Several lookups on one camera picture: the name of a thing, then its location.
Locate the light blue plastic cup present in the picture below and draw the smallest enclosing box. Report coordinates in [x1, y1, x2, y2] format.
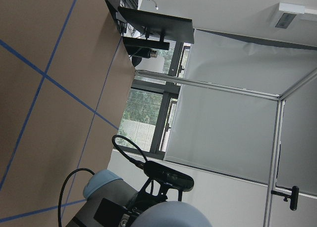
[131, 201, 211, 227]

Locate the black monitor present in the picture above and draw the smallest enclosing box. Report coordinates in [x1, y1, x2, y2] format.
[118, 7, 194, 44]

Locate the aluminium frame post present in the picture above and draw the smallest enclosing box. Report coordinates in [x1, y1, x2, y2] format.
[135, 70, 281, 101]

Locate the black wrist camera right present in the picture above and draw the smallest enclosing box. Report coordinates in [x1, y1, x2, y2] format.
[140, 161, 194, 201]

